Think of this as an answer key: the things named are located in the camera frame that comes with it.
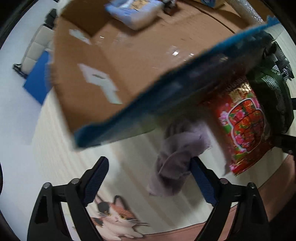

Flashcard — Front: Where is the blue board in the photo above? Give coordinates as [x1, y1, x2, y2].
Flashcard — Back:
[23, 51, 52, 105]

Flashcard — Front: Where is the orange snack bag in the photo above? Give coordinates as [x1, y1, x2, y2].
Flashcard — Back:
[162, 0, 177, 16]

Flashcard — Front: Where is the blue white tissue box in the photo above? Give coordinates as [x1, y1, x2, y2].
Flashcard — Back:
[198, 0, 225, 9]

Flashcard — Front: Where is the red snack bag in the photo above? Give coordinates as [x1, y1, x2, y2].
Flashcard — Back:
[204, 76, 272, 176]

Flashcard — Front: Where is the purple cloth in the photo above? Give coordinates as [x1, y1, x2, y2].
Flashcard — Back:
[147, 118, 211, 197]

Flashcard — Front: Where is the white tufted chair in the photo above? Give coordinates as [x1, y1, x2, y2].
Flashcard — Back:
[12, 22, 56, 79]

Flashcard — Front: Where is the yellow silver scrubber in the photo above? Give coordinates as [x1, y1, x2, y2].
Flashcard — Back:
[226, 0, 264, 25]

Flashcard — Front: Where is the blue tissue pack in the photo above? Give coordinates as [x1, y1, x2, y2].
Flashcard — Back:
[105, 1, 164, 31]

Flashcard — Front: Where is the black snack bag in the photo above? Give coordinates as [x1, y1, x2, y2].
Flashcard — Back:
[261, 32, 294, 82]

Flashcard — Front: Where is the cardboard box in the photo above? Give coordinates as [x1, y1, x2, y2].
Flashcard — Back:
[51, 1, 279, 149]

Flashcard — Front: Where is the green snack bag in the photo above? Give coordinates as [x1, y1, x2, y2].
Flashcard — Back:
[247, 57, 294, 133]

